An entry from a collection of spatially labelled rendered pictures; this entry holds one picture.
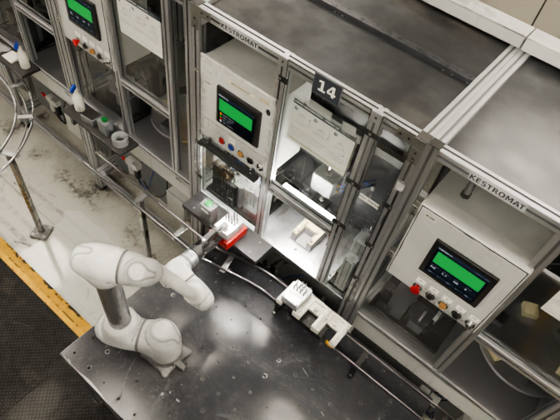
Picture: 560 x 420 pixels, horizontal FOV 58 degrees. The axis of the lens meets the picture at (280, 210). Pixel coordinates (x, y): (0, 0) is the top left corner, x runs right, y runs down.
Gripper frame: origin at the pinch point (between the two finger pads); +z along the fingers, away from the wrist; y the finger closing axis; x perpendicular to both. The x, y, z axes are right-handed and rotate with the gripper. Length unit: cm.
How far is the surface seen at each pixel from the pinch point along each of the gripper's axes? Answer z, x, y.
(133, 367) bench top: -72, -12, -29
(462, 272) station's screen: 14, -103, 67
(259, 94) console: 17, -1, 82
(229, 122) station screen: 14, 12, 59
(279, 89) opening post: 19, -8, 88
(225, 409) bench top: -57, -58, -28
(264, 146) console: 16, -7, 57
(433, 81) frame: 52, -54, 102
